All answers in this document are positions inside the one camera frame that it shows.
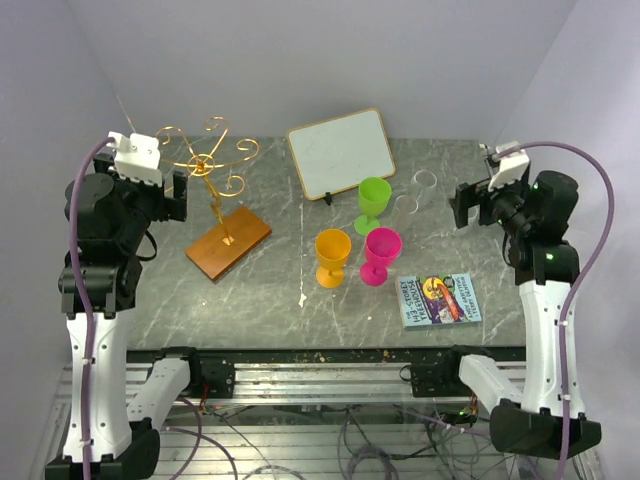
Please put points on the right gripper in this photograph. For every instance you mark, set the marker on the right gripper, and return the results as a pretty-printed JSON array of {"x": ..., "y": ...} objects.
[{"x": 465, "y": 197}]

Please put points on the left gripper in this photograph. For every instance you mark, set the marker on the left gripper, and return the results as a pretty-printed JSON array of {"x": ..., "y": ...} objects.
[{"x": 166, "y": 206}]

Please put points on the clear wine glass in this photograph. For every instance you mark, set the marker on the clear wine glass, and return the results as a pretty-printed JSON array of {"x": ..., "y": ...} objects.
[
  {"x": 422, "y": 187},
  {"x": 403, "y": 212}
]

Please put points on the pink plastic wine glass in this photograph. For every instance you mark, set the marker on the pink plastic wine glass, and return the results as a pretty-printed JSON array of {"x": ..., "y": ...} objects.
[{"x": 382, "y": 247}]

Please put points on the orange plastic wine glass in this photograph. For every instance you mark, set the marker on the orange plastic wine glass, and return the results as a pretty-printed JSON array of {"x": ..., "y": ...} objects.
[{"x": 333, "y": 247}]

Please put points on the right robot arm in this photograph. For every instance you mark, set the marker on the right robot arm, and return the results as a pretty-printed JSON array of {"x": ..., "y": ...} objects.
[{"x": 546, "y": 418}]

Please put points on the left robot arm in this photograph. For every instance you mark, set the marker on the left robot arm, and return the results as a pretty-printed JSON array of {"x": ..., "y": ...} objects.
[{"x": 112, "y": 435}]

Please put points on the green plastic wine glass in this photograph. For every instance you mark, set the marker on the green plastic wine glass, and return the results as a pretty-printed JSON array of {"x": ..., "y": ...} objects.
[{"x": 374, "y": 194}]

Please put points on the treehouse children's book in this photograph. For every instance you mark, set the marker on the treehouse children's book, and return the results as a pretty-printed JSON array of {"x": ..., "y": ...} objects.
[{"x": 437, "y": 300}]

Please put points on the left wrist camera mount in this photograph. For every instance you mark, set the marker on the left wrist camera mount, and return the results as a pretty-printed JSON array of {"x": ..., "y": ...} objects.
[{"x": 137, "y": 158}]

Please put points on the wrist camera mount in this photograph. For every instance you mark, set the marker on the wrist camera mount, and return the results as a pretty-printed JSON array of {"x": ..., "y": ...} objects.
[
  {"x": 506, "y": 164},
  {"x": 137, "y": 158}
]

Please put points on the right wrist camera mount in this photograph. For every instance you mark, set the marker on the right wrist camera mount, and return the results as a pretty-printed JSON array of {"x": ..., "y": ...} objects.
[{"x": 506, "y": 164}]

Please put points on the gold wire glass rack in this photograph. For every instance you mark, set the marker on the gold wire glass rack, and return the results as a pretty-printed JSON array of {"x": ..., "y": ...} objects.
[{"x": 236, "y": 234}]

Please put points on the small whiteboard wooden frame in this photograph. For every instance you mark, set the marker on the small whiteboard wooden frame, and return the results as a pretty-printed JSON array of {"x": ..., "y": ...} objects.
[{"x": 335, "y": 155}]

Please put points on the aluminium rail frame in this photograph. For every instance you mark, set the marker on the aluminium rail frame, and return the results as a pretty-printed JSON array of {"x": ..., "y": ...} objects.
[{"x": 330, "y": 415}]

